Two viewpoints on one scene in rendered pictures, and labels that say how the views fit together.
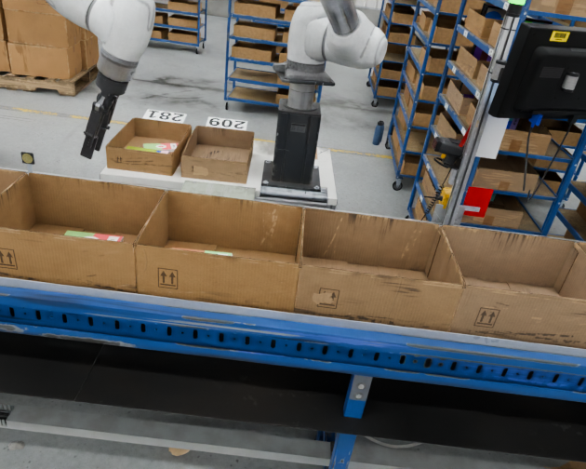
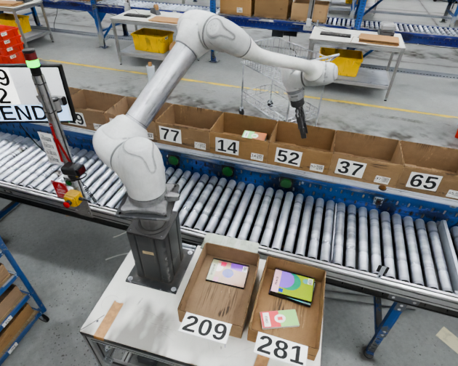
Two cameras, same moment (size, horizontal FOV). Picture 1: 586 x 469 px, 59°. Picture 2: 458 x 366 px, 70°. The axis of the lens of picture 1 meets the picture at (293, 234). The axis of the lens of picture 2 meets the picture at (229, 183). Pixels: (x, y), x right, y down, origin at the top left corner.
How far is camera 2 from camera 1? 310 cm
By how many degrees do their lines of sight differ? 108
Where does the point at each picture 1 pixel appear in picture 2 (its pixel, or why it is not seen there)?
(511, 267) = not seen: hidden behind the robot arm
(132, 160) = (300, 270)
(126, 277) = (279, 133)
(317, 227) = (203, 137)
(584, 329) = not seen: hidden behind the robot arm
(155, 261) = (270, 124)
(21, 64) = not seen: outside the picture
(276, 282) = (230, 120)
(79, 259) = (295, 131)
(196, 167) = (246, 256)
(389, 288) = (195, 111)
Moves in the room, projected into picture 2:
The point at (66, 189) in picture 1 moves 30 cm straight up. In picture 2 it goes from (314, 155) to (323, 110)
